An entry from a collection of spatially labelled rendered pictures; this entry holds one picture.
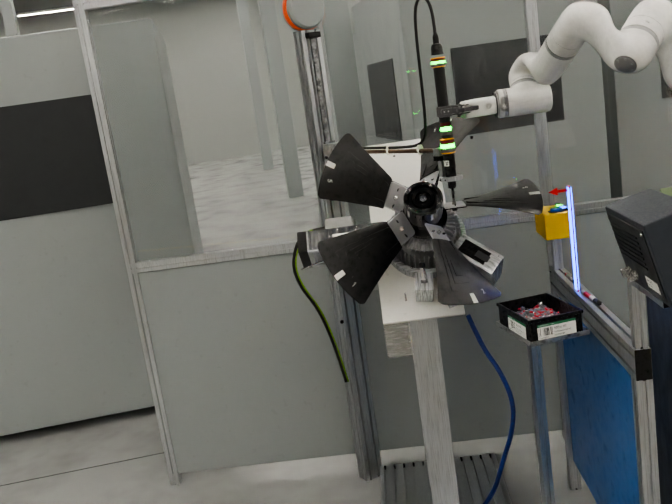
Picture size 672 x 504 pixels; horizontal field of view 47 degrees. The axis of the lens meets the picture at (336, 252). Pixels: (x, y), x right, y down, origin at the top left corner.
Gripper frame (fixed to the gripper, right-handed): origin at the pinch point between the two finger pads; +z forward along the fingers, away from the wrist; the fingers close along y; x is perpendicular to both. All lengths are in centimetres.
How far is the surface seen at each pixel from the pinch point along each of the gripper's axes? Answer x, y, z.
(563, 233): -46, 21, -37
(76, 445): -148, 125, 191
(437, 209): -27.9, -8.2, 5.7
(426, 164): -16.4, 12.2, 6.1
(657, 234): -26, -83, -31
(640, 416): -78, -55, -35
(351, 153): -9.6, 9.8, 29.3
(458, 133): -8.0, 12.2, -5.0
